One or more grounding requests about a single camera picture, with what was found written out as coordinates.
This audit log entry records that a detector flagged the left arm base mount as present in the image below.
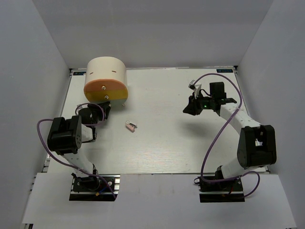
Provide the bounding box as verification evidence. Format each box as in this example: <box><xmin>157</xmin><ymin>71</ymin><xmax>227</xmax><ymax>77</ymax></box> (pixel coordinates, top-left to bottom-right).
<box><xmin>69</xmin><ymin>173</ymin><xmax>121</xmax><ymax>202</ymax></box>

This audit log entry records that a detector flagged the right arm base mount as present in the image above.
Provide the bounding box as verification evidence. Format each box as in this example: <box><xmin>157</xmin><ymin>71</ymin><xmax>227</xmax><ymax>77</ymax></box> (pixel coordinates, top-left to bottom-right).
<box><xmin>194</xmin><ymin>177</ymin><xmax>245</xmax><ymax>203</ymax></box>

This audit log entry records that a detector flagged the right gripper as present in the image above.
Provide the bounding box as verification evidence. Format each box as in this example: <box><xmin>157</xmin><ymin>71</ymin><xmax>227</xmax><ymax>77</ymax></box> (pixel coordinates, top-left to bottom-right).
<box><xmin>183</xmin><ymin>91</ymin><xmax>215</xmax><ymax>115</ymax></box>

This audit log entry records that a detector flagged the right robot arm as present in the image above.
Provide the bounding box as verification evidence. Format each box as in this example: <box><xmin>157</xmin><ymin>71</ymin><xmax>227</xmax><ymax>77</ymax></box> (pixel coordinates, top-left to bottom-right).
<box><xmin>183</xmin><ymin>81</ymin><xmax>277</xmax><ymax>190</ymax></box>

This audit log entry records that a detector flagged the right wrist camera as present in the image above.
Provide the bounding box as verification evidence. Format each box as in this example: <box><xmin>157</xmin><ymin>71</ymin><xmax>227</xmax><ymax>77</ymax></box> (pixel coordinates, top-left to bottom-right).
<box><xmin>188</xmin><ymin>80</ymin><xmax>202</xmax><ymax>99</ymax></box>

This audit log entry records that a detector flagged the blue corner label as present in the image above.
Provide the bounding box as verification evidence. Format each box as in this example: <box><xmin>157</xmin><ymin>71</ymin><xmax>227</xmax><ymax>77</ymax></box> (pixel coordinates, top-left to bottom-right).
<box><xmin>216</xmin><ymin>69</ymin><xmax>234</xmax><ymax>73</ymax></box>
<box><xmin>73</xmin><ymin>71</ymin><xmax>86</xmax><ymax>75</ymax></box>

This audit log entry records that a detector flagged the round cream drawer organizer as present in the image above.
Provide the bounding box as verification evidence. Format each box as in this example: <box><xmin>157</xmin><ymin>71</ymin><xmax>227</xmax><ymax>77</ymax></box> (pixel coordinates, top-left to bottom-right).
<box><xmin>83</xmin><ymin>56</ymin><xmax>128</xmax><ymax>106</ymax></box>

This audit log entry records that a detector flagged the left blue corner label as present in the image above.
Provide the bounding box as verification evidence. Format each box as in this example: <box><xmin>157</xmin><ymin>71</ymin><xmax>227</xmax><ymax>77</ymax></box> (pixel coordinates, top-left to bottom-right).
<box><xmin>73</xmin><ymin>71</ymin><xmax>86</xmax><ymax>75</ymax></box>

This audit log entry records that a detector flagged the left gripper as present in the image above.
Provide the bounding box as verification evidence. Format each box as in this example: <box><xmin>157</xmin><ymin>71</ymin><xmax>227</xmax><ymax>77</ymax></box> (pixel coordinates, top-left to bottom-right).
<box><xmin>87</xmin><ymin>101</ymin><xmax>111</xmax><ymax>127</ymax></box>

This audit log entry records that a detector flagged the purple cable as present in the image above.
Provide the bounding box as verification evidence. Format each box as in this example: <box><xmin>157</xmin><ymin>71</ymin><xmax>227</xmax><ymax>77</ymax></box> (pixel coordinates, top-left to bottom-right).
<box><xmin>193</xmin><ymin>73</ymin><xmax>260</xmax><ymax>198</ymax></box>
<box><xmin>37</xmin><ymin>103</ymin><xmax>117</xmax><ymax>198</ymax></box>

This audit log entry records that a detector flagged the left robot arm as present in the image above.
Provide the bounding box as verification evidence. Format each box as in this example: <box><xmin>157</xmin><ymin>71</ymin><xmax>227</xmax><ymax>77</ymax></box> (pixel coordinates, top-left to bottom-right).
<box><xmin>47</xmin><ymin>102</ymin><xmax>111</xmax><ymax>190</ymax></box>

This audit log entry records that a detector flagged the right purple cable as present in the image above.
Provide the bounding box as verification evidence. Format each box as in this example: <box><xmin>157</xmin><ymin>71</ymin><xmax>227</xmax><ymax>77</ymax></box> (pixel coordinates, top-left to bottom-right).
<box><xmin>193</xmin><ymin>73</ymin><xmax>260</xmax><ymax>198</ymax></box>

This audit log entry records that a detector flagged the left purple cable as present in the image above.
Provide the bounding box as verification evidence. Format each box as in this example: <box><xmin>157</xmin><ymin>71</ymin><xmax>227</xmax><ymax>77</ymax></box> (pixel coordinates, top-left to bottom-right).
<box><xmin>37</xmin><ymin>103</ymin><xmax>117</xmax><ymax>198</ymax></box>

